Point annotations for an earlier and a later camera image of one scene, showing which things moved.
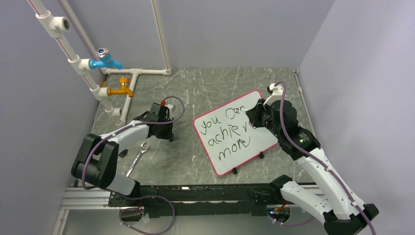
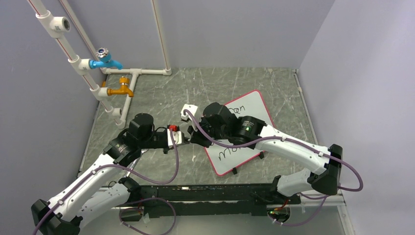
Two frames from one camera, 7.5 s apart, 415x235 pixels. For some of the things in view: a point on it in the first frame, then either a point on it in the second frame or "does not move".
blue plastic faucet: (105, 60) does not move
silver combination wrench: (143, 149) does not move
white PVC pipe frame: (53, 25) does not move
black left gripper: (168, 135) to (165, 149)
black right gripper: (254, 113) to (196, 137)
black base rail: (201, 200) does not move
